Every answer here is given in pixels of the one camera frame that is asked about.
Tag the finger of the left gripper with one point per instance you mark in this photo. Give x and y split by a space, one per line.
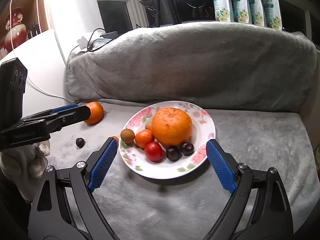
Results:
55 122
51 111

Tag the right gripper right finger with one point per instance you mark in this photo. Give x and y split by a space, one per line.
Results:
237 179

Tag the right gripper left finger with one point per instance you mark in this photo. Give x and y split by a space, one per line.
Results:
85 177

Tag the dark plum back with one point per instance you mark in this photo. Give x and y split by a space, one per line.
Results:
80 142

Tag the dark plum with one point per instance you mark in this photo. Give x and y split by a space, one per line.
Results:
173 153
187 148
80 142

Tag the large smooth orange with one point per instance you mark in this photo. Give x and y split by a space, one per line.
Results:
97 113

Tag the small kumquat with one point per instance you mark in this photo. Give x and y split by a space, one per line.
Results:
116 138

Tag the large brown longan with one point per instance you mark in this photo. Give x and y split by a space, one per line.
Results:
127 136

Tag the floral white plate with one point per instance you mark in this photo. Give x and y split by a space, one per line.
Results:
203 130

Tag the dark plum front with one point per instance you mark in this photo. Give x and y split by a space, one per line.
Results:
173 153

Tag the mandarin with stem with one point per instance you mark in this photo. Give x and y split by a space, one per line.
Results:
144 137

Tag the red tomato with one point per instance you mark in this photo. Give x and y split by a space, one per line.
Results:
153 152

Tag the small brown longan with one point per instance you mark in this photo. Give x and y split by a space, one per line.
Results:
148 126

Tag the left gloved hand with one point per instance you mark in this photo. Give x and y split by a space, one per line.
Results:
25 165

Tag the white power adapter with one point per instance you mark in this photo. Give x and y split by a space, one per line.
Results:
82 43

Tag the red vase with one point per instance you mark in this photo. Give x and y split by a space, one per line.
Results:
17 31

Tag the large rough orange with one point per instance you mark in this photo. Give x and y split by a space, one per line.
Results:
171 126

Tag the grey back cushion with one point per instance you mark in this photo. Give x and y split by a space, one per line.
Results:
212 64

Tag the black tripod stand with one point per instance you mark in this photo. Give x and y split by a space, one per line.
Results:
166 7

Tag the white floral pouch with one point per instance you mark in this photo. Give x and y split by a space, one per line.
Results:
222 10
241 11
257 12
272 13

